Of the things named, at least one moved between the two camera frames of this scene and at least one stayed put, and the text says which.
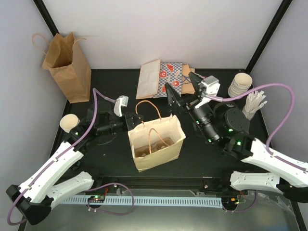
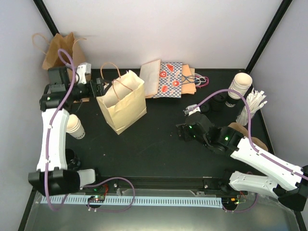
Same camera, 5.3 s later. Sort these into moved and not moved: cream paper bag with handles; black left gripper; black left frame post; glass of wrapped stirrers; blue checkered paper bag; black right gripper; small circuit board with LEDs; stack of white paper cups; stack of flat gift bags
Moved: black right gripper; black left gripper; cream paper bag with handles
Not moved: stack of flat gift bags; glass of wrapped stirrers; stack of white paper cups; black left frame post; small circuit board with LEDs; blue checkered paper bag
